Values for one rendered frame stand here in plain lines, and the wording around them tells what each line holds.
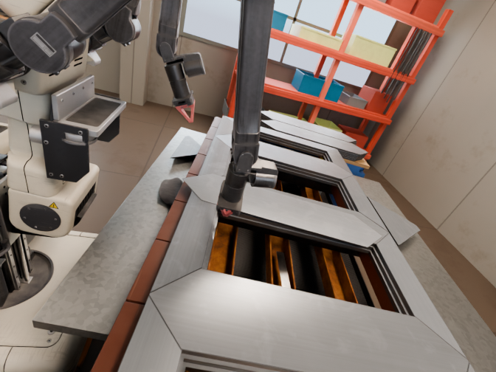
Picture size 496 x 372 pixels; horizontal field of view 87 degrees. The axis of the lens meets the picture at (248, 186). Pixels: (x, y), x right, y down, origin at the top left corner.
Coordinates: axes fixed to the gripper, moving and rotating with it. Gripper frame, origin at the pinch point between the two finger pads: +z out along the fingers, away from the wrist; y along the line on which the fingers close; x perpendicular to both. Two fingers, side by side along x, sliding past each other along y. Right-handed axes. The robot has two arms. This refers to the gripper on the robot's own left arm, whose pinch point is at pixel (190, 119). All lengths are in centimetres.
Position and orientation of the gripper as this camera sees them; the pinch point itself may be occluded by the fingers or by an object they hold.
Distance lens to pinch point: 103.0
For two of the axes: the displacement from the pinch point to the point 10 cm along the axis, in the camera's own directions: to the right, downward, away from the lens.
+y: -1.0, -5.5, 8.3
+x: -9.8, 2.1, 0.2
